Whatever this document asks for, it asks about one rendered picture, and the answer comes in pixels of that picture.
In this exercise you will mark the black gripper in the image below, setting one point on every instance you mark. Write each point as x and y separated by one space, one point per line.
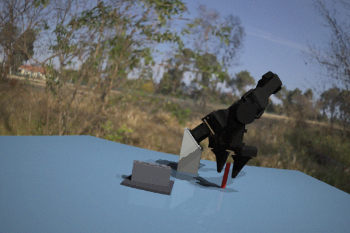
242 153

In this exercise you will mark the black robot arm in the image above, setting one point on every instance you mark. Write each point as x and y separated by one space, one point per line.
251 106

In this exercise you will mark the red peg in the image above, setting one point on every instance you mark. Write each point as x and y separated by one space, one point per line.
225 175

